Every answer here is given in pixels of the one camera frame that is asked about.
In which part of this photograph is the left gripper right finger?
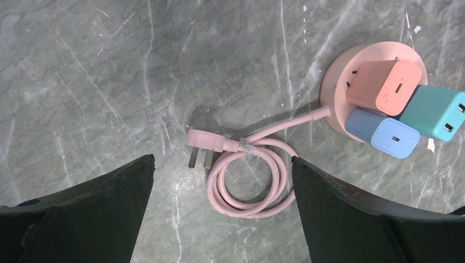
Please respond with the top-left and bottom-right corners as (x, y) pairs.
(292, 156), (464, 262)

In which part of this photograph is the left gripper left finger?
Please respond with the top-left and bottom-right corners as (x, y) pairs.
(1, 155), (155, 262)

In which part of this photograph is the pink cable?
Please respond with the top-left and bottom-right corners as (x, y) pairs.
(186, 104), (332, 220)

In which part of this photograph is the blue charger cube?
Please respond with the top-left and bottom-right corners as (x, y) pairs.
(345, 108), (421, 159)

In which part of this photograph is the orange charger cube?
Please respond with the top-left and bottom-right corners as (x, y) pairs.
(346, 59), (422, 116)

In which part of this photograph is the teal charger cube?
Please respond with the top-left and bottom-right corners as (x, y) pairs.
(394, 85), (464, 142)

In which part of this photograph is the round pink socket hub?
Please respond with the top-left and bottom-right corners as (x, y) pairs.
(320, 41), (428, 142)

